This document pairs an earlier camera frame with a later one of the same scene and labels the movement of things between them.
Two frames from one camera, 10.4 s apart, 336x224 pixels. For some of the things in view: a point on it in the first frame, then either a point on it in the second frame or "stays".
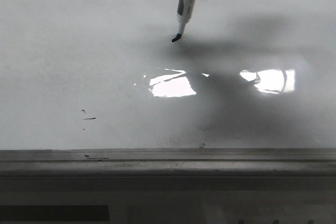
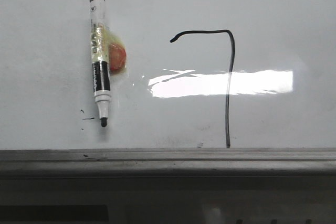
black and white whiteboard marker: (186, 3) to (101, 77)
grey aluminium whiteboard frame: (282, 163) stays
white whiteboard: (87, 62) stays
